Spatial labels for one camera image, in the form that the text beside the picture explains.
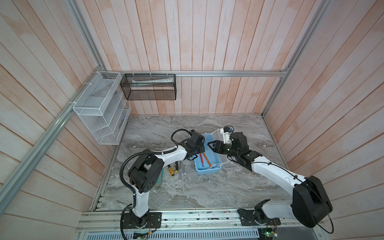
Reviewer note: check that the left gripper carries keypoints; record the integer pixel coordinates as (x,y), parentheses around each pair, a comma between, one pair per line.
(202,149)

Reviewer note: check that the blue plastic tool box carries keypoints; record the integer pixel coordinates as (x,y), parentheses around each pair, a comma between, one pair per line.
(217,160)

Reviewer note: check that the white wire mesh shelf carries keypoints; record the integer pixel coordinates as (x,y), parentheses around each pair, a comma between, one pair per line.
(103,109)

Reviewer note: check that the teal handled tool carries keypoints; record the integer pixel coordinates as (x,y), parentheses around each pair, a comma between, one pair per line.
(160,179)

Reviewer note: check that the clear handled screwdriver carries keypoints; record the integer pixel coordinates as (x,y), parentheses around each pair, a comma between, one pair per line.
(180,171)

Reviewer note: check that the black mesh basket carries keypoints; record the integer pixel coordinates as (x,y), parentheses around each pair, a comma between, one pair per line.
(149,87)

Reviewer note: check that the aluminium front rail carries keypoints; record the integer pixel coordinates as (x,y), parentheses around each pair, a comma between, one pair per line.
(187,219)

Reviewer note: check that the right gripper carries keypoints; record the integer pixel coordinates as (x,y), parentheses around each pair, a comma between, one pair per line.
(213,148)

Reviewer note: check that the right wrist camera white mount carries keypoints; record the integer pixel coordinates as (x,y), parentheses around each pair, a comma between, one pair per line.
(226,131)

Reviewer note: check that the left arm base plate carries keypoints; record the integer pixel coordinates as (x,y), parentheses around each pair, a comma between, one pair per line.
(149,220)

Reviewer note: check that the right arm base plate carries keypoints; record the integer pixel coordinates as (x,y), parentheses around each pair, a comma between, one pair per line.
(249,217)

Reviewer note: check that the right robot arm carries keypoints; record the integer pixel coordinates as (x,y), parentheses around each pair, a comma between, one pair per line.
(309,204)

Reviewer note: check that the yellow handled screwdriver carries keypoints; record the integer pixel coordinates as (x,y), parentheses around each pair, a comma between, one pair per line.
(171,170)

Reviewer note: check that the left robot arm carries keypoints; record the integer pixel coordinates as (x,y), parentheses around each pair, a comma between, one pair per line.
(141,171)

